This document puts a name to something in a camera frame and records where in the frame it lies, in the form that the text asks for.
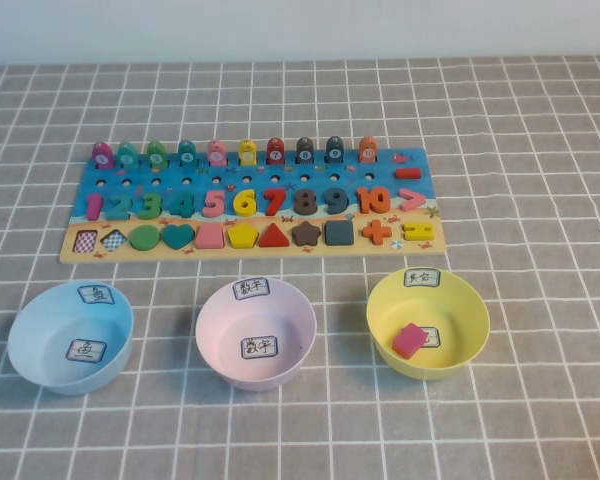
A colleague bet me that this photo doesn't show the pink greater-than sign block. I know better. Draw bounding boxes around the pink greater-than sign block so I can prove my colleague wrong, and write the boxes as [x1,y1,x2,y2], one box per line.
[398,188,427,212]

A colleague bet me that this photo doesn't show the green fish piece three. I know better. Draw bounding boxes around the green fish piece three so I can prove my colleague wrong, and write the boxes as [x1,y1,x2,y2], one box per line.
[145,140,169,169]

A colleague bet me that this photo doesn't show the brown fish piece eight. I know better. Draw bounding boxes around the brown fish piece eight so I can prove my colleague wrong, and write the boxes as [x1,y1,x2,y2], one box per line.
[295,137,316,166]

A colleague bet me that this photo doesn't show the light blue plastic bowl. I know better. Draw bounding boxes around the light blue plastic bowl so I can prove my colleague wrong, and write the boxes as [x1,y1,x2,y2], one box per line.
[7,279,135,397]

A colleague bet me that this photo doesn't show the magenta fish piece one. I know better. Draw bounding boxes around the magenta fish piece one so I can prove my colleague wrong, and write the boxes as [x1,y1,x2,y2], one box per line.
[90,141,116,170]

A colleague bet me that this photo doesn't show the light pink plastic bowl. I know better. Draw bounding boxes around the light pink plastic bowl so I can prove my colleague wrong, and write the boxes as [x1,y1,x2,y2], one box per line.
[194,277,318,391]

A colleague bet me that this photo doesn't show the red number seven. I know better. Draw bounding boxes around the red number seven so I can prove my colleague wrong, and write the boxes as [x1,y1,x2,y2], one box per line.
[263,188,290,217]

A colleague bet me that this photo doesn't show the dark grey square block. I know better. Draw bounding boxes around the dark grey square block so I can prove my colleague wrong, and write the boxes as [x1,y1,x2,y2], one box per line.
[324,220,355,248]

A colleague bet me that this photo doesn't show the red triangle block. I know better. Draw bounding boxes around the red triangle block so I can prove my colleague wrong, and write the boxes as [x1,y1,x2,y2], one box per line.
[258,222,294,249]

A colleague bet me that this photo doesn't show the yellow equals sign block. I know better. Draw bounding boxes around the yellow equals sign block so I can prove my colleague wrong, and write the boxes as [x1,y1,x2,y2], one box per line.
[403,221,435,242]

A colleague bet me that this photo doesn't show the yellow fish piece six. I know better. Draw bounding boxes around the yellow fish piece six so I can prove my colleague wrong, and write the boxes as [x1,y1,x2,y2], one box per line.
[237,138,259,167]

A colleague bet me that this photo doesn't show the dark grey number nine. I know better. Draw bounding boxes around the dark grey number nine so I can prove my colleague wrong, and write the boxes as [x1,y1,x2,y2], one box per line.
[323,187,351,215]

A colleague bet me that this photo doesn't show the teal fish piece four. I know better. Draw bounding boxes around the teal fish piece four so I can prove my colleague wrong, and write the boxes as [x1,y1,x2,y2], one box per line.
[176,139,199,168]

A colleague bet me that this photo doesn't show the red fish piece seven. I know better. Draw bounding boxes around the red fish piece seven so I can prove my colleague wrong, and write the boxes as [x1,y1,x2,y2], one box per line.
[265,137,287,166]

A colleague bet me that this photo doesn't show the teal fish piece two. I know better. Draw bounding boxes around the teal fish piece two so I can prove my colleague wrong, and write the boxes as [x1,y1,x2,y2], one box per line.
[116,141,140,170]

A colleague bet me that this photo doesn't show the yellow pentagon block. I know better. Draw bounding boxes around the yellow pentagon block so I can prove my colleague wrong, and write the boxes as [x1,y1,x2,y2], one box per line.
[228,223,260,250]

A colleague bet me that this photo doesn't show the grey white-grid tablecloth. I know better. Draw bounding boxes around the grey white-grid tablecloth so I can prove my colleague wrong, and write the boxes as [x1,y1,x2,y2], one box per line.
[0,54,600,480]

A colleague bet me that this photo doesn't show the green number three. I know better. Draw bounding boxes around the green number three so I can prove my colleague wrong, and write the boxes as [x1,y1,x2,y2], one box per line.
[137,193,166,221]

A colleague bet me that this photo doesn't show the pink trapezoid block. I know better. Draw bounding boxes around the pink trapezoid block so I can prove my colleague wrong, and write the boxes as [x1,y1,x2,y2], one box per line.
[194,223,226,251]

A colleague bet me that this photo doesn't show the orange plus sign block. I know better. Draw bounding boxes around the orange plus sign block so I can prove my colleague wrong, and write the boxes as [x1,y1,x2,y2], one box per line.
[362,218,393,246]

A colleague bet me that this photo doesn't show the teal number four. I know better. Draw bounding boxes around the teal number four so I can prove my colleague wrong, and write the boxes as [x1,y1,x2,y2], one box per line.
[168,192,197,220]

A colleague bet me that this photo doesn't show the orange fish piece ten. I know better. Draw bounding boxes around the orange fish piece ten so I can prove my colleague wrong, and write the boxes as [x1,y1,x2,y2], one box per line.
[358,135,380,164]

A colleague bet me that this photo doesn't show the yellow number six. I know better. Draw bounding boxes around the yellow number six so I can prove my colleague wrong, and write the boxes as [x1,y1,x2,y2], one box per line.
[232,189,259,217]

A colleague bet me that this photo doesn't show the brown number eight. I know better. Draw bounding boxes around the brown number eight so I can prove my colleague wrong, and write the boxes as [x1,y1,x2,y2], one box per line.
[293,188,320,216]

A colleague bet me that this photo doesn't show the dark grey fish piece nine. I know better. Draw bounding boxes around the dark grey fish piece nine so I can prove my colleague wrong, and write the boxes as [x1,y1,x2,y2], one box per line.
[324,136,346,165]

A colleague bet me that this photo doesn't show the green circle block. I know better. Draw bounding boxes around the green circle block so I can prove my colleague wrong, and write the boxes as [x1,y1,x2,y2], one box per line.
[129,224,160,251]

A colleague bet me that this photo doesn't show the teal number two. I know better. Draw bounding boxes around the teal number two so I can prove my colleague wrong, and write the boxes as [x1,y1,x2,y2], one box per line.
[105,193,136,221]

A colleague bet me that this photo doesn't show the teal heart block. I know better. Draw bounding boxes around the teal heart block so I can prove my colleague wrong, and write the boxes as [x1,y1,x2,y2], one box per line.
[160,224,196,251]

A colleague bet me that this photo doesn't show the magenta rectangle block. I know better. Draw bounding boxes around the magenta rectangle block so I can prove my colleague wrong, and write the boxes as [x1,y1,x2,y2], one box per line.
[392,322,429,359]

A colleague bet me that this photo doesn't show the yellow plastic bowl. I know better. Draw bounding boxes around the yellow plastic bowl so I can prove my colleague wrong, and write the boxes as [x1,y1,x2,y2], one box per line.
[365,267,491,382]

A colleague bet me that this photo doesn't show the pink number five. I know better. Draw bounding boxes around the pink number five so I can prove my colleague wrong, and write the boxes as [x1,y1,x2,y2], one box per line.
[202,190,230,219]

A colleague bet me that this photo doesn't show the pink fish piece five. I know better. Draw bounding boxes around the pink fish piece five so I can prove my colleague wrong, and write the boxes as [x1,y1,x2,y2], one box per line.
[206,138,229,167]

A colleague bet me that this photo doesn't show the brown star block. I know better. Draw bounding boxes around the brown star block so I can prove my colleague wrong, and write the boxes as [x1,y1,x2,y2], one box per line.
[291,220,324,248]

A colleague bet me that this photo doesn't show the wooden number puzzle board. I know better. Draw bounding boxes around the wooden number puzzle board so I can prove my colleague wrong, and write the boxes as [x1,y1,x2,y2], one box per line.
[58,144,449,265]

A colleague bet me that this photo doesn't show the orange number ten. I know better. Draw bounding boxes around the orange number ten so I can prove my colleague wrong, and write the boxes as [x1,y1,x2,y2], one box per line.
[355,186,392,215]

